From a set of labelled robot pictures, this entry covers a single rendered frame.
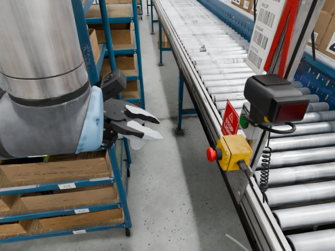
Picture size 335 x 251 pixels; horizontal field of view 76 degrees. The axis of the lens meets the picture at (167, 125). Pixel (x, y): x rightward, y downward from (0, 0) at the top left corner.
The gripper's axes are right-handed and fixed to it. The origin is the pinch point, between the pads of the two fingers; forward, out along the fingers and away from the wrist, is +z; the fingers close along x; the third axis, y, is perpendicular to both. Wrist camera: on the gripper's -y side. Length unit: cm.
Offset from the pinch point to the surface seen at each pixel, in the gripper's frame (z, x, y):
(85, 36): -20.3, -18.6, -6.1
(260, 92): 9.1, 8.1, -19.2
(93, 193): 3, -23, 62
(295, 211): 39.0, 15.5, 1.4
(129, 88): 22, -123, 55
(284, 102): 9.9, 12.8, -20.5
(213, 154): 17.4, 1.7, 1.7
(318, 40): 76, -54, -41
